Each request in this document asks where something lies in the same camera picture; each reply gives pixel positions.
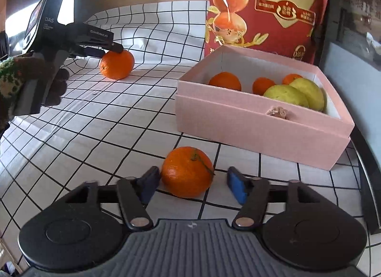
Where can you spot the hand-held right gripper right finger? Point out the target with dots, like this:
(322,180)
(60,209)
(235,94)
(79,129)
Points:
(236,186)

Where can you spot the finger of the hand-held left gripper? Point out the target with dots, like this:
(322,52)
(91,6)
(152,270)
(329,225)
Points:
(93,52)
(114,47)

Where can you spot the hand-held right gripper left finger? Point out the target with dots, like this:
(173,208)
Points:
(150,186)

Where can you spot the large orange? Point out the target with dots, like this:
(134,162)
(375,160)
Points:
(117,67)

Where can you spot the tangerine with thin stem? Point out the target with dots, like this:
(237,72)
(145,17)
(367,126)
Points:
(184,175)

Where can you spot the pink cardboard box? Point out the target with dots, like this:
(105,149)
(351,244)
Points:
(253,134)

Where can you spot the yellow-green lemon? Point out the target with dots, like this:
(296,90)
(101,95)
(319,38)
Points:
(314,92)
(285,96)

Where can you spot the orange tangerine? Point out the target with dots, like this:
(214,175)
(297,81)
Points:
(290,79)
(225,82)
(262,86)

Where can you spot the person's left hand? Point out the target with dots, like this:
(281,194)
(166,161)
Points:
(12,74)

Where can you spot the red snack bag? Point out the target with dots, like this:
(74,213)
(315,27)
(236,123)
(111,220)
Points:
(268,35)

